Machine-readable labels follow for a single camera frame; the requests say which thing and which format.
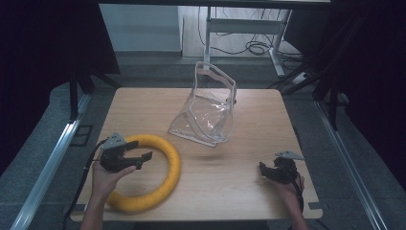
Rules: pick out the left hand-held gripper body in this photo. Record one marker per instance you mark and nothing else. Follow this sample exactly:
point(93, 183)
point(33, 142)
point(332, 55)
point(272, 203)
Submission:
point(112, 156)

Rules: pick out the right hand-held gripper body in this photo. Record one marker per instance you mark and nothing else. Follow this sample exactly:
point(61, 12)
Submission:
point(285, 167)

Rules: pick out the transparent plastic bag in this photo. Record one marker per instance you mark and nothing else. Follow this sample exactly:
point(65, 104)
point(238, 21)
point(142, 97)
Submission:
point(207, 118)

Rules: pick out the person's right hand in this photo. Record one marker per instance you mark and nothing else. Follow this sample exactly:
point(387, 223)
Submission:
point(288, 191)

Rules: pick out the person's left hand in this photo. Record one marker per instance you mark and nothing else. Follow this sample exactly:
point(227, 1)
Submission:
point(107, 180)

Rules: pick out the black metal stand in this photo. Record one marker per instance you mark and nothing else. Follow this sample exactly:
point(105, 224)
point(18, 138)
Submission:
point(73, 96)

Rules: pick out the white power strip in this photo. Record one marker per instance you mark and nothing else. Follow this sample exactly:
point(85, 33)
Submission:
point(300, 77)

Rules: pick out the dark curtain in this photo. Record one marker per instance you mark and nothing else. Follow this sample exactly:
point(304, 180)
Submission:
point(367, 70)
point(48, 64)

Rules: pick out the aluminium rail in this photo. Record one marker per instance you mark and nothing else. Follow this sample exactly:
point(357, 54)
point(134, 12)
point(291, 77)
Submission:
point(351, 172)
point(48, 166)

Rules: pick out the white metal desk frame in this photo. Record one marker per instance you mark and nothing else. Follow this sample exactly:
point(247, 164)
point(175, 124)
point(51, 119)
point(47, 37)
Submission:
point(244, 26)

